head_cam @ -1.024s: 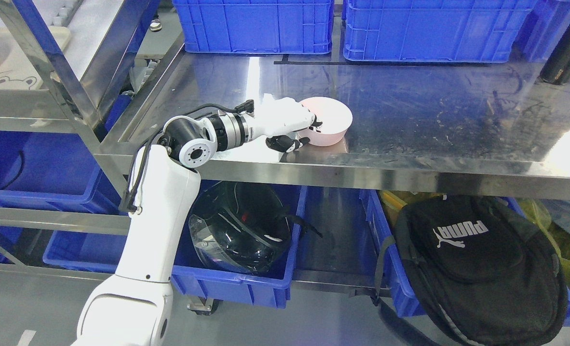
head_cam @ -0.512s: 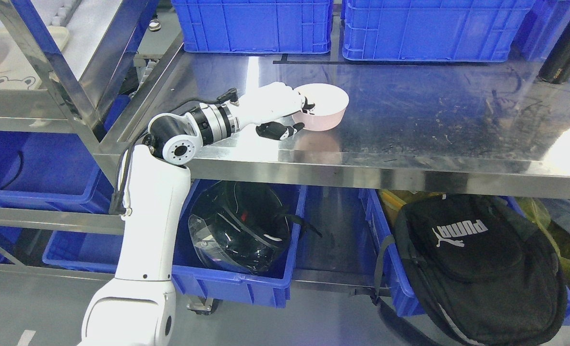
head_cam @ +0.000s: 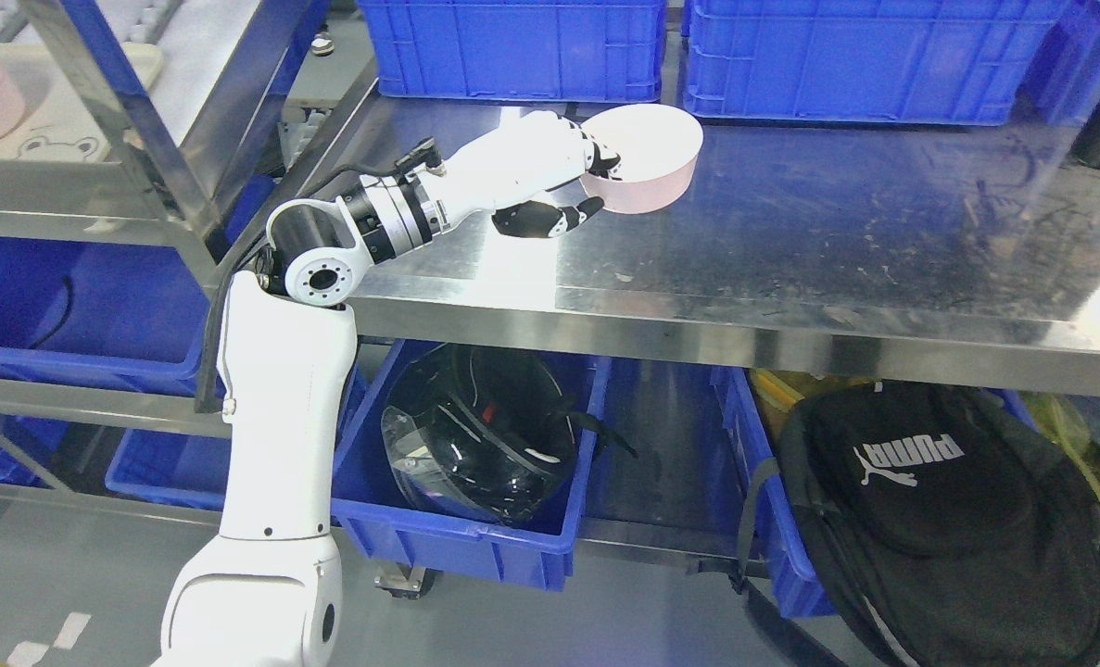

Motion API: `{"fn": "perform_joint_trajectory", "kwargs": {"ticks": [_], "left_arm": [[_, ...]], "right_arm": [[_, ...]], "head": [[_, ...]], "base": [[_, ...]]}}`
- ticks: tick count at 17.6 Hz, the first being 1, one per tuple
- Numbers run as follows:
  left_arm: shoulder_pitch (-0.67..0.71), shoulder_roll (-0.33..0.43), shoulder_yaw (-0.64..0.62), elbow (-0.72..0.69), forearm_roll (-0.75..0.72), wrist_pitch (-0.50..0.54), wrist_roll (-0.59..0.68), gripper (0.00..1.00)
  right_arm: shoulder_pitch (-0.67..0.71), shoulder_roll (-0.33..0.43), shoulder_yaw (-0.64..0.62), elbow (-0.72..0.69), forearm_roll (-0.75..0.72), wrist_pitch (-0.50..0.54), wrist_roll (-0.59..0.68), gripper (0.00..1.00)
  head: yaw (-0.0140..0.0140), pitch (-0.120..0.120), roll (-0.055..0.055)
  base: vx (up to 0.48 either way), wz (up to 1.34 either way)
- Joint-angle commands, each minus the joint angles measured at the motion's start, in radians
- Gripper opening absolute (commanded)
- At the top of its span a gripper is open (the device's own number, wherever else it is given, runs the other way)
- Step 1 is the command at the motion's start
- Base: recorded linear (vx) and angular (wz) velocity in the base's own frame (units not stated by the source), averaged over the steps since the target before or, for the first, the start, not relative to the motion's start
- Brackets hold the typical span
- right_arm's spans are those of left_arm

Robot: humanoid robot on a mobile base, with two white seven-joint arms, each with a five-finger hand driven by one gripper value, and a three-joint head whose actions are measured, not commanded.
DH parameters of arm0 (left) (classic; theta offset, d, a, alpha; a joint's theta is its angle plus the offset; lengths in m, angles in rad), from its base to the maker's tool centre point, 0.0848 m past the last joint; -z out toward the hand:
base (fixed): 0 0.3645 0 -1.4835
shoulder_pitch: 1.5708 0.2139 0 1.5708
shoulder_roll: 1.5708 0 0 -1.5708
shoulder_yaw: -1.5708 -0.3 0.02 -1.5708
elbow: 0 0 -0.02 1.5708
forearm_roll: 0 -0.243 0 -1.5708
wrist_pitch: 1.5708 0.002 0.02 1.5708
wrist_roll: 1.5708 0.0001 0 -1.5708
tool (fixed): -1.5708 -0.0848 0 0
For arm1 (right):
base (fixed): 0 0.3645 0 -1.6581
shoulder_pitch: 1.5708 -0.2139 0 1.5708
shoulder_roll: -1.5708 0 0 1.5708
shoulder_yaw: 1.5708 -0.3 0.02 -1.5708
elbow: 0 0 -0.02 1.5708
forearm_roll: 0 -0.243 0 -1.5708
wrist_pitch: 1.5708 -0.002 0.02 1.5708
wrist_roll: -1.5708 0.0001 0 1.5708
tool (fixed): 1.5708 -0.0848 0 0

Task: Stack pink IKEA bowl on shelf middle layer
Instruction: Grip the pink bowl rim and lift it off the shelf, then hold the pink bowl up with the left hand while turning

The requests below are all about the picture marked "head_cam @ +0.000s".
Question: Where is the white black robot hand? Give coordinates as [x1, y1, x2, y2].
[415, 110, 622, 239]

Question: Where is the pink plastic bowl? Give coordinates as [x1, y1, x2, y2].
[580, 103, 703, 214]

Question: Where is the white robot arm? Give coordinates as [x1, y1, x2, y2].
[157, 139, 448, 666]

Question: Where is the steel shelf rack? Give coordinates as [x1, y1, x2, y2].
[0, 0, 365, 529]

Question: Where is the blue bin lower shelf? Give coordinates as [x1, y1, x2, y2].
[105, 428, 231, 511]

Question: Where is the blue bin shelf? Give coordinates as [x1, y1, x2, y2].
[0, 237, 209, 396]
[105, 428, 231, 511]

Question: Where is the blue bin middle shelf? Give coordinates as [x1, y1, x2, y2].
[0, 237, 209, 396]

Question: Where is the blue crate top left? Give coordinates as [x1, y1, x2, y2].
[359, 1, 667, 103]

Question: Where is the blue crate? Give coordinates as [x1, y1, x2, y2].
[682, 1, 1066, 125]
[359, 1, 667, 103]

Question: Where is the black motorcycle helmet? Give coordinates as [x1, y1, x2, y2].
[380, 343, 627, 526]

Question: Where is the blue bin holding helmet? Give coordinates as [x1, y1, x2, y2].
[331, 339, 597, 591]

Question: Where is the cream bear tray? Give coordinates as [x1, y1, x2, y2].
[0, 43, 109, 163]

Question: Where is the steel table cart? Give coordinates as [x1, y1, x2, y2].
[353, 119, 1100, 396]

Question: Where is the blue bin under backpack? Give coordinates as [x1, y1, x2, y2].
[712, 367, 1100, 650]

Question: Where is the blue crate top right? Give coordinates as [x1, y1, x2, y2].
[682, 1, 1066, 125]

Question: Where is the black puma backpack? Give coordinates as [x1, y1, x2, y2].
[732, 381, 1100, 666]

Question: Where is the black cable in bin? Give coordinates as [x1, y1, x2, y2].
[29, 274, 74, 351]

